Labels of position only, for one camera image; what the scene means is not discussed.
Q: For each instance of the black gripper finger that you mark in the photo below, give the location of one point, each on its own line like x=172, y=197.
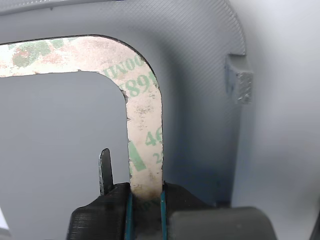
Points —
x=100, y=217
x=212, y=222

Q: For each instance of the beige rectangular frame green print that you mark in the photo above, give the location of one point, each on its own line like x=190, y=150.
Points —
x=145, y=120

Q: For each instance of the light grey frame holder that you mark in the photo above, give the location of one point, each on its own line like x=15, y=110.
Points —
x=200, y=75

